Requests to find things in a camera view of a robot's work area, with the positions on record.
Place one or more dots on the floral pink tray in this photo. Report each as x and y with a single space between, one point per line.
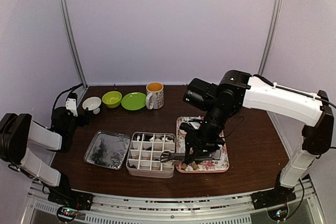
215 166

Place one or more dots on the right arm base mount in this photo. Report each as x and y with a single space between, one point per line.
275 200

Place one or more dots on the pink bunny tin lid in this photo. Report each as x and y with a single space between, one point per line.
108 150

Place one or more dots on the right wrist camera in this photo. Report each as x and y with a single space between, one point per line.
192 122

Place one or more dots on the green bowl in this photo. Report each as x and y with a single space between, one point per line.
112 99

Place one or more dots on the right aluminium frame post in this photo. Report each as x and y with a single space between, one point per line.
276 9

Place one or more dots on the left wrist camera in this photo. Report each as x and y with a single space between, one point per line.
71 103

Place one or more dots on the white black bowl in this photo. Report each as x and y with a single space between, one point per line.
92 105

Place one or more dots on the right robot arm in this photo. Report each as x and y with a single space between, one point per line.
238 90

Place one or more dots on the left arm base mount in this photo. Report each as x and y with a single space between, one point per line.
70 201

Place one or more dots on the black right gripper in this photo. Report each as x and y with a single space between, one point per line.
199 143

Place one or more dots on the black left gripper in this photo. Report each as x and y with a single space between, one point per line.
86 121

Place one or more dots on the metal tongs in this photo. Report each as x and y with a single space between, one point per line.
168 156

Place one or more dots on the pink tin box with dividers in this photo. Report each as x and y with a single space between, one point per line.
145 167

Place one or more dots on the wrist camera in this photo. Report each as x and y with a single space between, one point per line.
71 103
192 122

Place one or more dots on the white mug with orange inside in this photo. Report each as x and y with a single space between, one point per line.
154 96

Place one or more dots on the green plate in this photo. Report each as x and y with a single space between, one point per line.
134 101

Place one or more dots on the aluminium frame post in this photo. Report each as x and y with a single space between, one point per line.
276 9
72 43

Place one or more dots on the front aluminium rail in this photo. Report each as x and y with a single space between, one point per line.
236 208

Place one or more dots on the left aluminium frame post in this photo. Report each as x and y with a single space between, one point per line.
72 43

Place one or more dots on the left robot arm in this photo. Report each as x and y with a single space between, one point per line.
20 131

